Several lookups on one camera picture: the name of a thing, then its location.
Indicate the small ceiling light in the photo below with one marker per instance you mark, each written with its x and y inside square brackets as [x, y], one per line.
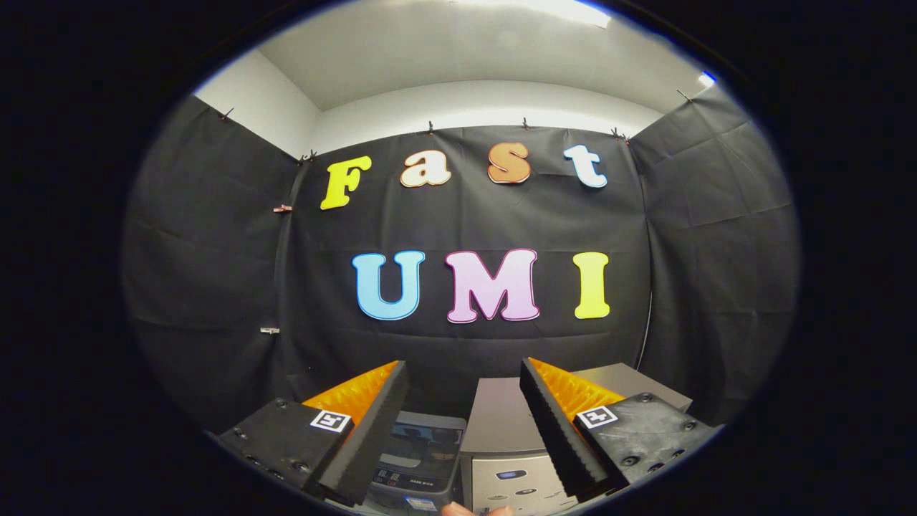
[707, 77]

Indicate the dark washing machine lid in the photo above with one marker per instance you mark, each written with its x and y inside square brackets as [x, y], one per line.
[430, 441]

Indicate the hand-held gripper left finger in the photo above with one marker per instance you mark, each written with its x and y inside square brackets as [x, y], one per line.
[372, 430]

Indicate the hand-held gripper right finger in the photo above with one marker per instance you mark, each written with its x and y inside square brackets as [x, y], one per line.
[555, 430]

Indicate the large ceiling light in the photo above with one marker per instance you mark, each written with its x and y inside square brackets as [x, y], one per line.
[544, 8]

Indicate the silver grey box appliance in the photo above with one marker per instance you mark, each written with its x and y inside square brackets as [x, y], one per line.
[501, 416]

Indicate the black backdrop cloth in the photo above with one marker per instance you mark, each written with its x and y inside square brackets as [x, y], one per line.
[466, 215]

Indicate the row of black clips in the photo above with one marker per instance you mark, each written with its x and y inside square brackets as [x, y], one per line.
[430, 127]

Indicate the dark grey washing machine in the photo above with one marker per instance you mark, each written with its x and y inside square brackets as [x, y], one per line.
[419, 481]

